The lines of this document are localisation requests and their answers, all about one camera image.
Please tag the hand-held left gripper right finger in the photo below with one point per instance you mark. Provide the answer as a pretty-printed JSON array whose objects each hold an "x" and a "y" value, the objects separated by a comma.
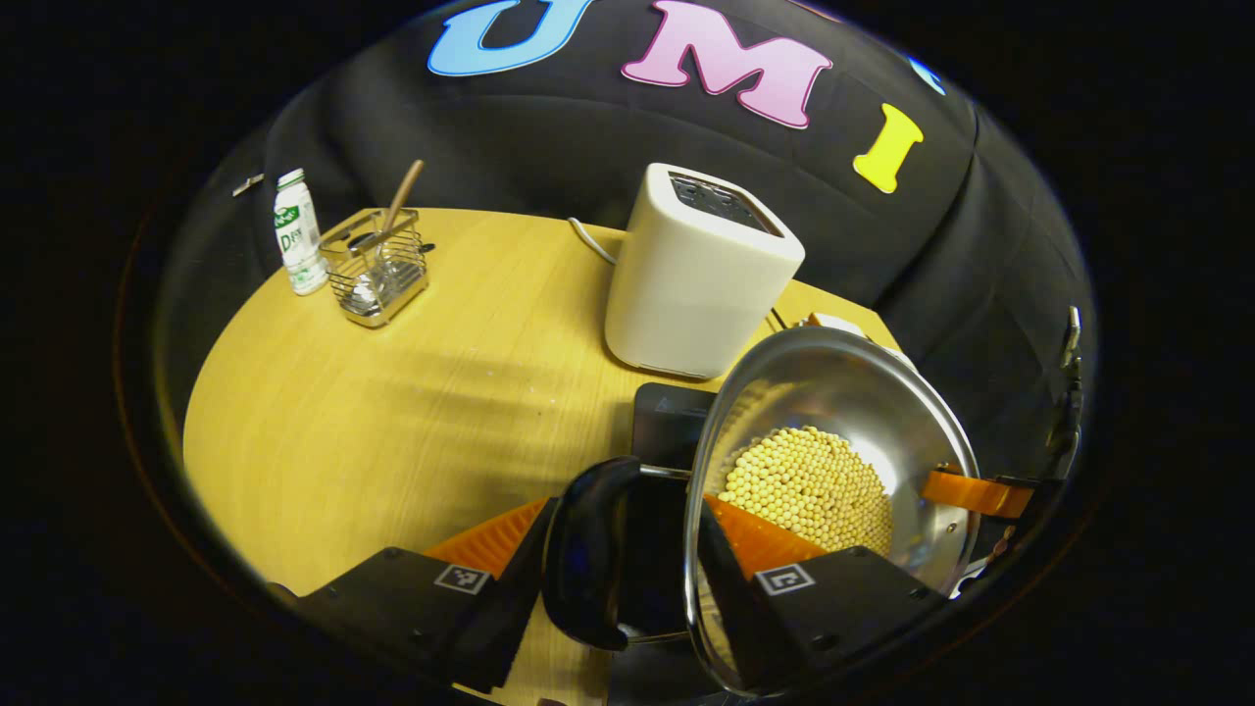
[{"x": 843, "y": 608}]

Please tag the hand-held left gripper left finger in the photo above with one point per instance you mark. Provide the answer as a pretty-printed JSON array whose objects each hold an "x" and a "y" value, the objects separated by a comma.
[{"x": 515, "y": 613}]

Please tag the pile of yellow soybeans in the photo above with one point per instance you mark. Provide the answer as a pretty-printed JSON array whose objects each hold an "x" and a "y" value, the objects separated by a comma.
[{"x": 804, "y": 480}]

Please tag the wooden spoon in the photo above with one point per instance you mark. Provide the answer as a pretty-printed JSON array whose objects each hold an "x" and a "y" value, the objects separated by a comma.
[{"x": 402, "y": 196}]

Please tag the silver clip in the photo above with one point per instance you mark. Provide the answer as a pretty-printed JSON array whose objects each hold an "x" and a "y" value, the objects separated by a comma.
[{"x": 247, "y": 184}]

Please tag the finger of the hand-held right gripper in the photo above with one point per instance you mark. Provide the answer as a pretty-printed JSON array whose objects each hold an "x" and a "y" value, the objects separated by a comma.
[{"x": 980, "y": 493}]

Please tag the black induction cooktop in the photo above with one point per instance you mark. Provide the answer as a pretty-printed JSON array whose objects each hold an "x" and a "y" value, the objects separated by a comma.
[{"x": 667, "y": 422}]

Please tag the white toaster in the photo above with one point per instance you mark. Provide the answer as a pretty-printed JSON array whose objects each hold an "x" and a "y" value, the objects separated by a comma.
[{"x": 686, "y": 294}]

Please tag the sandwich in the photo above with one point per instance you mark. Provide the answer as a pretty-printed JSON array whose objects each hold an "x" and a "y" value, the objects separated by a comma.
[{"x": 833, "y": 322}]

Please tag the white drink bottle green label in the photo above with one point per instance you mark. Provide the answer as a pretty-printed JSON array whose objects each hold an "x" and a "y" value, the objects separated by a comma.
[{"x": 299, "y": 245}]

